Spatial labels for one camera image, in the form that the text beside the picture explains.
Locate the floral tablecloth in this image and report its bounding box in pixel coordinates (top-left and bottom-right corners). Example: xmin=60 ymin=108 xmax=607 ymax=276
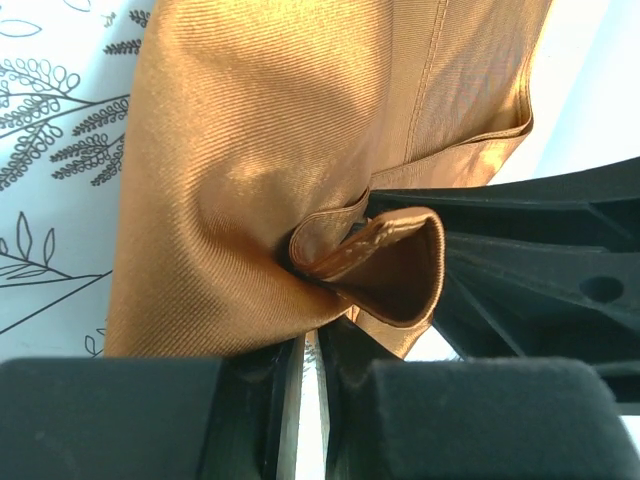
xmin=0 ymin=0 xmax=640 ymax=366

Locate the brown satin napkin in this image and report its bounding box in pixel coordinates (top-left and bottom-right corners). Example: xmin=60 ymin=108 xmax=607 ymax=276
xmin=104 ymin=1 xmax=551 ymax=357

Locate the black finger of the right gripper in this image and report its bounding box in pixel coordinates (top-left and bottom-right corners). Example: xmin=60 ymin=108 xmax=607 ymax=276
xmin=367 ymin=159 xmax=639 ymax=403

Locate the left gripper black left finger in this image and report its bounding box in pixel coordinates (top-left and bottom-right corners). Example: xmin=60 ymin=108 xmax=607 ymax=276
xmin=1 ymin=341 xmax=300 ymax=479

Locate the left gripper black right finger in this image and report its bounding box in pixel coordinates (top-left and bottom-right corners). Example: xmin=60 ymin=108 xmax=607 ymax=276
xmin=319 ymin=327 xmax=639 ymax=479

